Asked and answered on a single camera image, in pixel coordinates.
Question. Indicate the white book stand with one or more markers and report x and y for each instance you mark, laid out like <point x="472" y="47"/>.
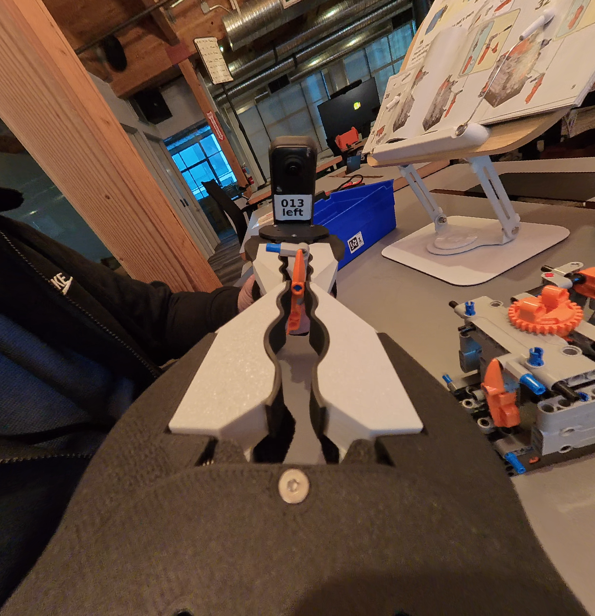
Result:
<point x="480" y="250"/>

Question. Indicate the wide wooden post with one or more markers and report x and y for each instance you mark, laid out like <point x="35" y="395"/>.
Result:
<point x="86" y="144"/>

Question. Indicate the toy building-block model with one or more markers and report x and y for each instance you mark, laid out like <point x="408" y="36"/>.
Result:
<point x="528" y="375"/>

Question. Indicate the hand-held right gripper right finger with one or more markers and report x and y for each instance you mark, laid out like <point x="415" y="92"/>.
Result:
<point x="365" y="385"/>

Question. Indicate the black monitor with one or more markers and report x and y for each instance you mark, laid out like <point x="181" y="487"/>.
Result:
<point x="350" y="108"/>

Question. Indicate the slim wooden post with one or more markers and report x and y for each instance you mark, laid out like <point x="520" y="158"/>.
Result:
<point x="206" y="110"/>

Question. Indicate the blue plastic bin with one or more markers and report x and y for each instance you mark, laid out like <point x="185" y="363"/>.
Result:
<point x="360" y="216"/>

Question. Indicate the red fire extinguisher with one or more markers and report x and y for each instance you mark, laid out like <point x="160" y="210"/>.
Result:
<point x="248" y="174"/>

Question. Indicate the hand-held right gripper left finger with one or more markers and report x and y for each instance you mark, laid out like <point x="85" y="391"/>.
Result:
<point x="220" y="385"/>

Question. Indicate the white hanging sign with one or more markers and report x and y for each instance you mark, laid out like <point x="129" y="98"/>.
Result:
<point x="213" y="60"/>

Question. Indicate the orange plastic object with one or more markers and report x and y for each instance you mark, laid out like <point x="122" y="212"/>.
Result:
<point x="346" y="138"/>

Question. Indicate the instruction booklet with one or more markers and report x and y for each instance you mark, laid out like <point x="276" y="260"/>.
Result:
<point x="470" y="72"/>

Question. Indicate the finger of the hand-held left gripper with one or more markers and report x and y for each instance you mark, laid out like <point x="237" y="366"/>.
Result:
<point x="266" y="272"/>
<point x="324" y="267"/>

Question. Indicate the grey plastic connector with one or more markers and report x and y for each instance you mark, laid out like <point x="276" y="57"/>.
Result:
<point x="290" y="248"/>

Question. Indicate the black wall speaker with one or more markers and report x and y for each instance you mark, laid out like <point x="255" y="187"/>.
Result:
<point x="153" y="107"/>

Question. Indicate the black office chair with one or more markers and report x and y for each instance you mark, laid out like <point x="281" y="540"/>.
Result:
<point x="228" y="207"/>

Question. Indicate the person's left hand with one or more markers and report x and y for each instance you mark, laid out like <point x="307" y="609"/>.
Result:
<point x="247" y="296"/>

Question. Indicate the silver ventilation duct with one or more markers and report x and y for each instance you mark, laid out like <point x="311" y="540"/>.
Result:
<point x="302" y="19"/>

